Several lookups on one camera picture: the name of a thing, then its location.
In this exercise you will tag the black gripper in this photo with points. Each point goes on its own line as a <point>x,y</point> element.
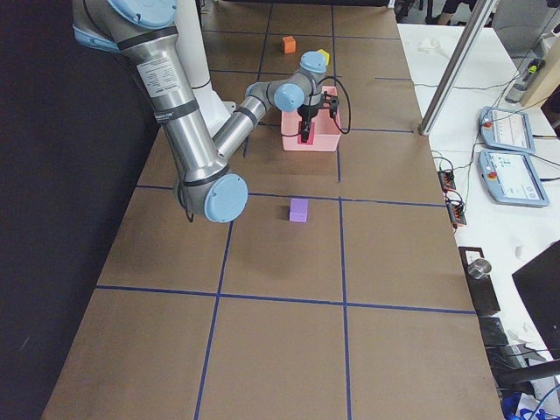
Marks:
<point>306,113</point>

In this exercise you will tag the yellow foam block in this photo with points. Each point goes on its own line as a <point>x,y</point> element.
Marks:
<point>326,55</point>

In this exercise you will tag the red foam block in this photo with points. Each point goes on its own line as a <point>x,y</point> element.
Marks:
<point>306,134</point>

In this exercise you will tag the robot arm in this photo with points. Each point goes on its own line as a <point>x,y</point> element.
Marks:
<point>162,40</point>

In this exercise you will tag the pink plastic bin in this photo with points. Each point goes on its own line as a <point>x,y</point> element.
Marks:
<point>324,135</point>

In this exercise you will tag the orange foam block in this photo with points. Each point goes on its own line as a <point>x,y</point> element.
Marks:
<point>289,44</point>

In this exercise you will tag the purple foam block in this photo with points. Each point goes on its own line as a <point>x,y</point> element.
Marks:
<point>298,210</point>

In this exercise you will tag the upper orange connector board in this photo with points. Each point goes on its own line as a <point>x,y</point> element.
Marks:
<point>447,180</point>

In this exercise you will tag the orange connector board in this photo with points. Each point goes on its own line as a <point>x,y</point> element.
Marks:
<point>456,212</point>
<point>447,180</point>

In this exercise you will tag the lower orange connector board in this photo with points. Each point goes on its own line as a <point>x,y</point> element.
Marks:
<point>456,212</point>

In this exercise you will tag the white side table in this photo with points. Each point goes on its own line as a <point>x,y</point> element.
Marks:
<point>508,236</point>

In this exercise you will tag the upper teach pendant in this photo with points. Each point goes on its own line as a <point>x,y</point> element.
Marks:
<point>508,130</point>

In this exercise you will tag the teach pendant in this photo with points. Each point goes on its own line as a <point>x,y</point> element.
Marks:
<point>508,130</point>
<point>511,179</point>

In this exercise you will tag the lower teach pendant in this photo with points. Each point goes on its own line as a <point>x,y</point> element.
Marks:
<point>511,179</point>

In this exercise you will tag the silver metal cylinder weight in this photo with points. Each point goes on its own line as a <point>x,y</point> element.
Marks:
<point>479,268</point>

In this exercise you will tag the grey handheld device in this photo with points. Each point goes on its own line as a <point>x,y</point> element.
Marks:
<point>524,81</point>

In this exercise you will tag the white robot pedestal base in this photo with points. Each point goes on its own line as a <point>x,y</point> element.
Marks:
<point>191,52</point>

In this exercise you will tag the aluminium frame post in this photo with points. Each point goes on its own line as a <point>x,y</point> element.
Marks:
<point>467,40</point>

